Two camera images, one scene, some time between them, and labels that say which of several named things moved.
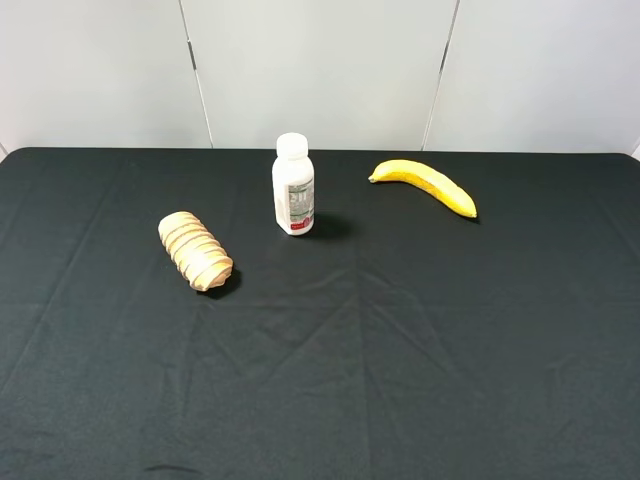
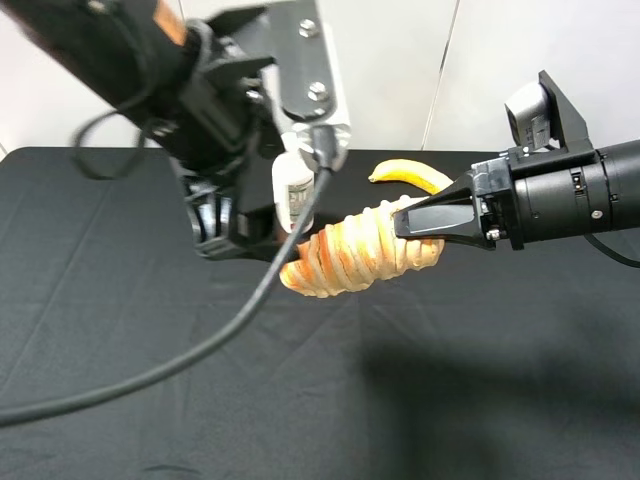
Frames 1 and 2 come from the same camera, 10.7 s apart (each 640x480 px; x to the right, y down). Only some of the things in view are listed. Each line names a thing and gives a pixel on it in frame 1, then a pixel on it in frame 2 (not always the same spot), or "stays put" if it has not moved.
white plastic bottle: x=293 y=182 stays put
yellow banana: x=427 y=178 stays put
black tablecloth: x=402 y=338 stays put
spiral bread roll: x=196 y=250 to x=358 y=251
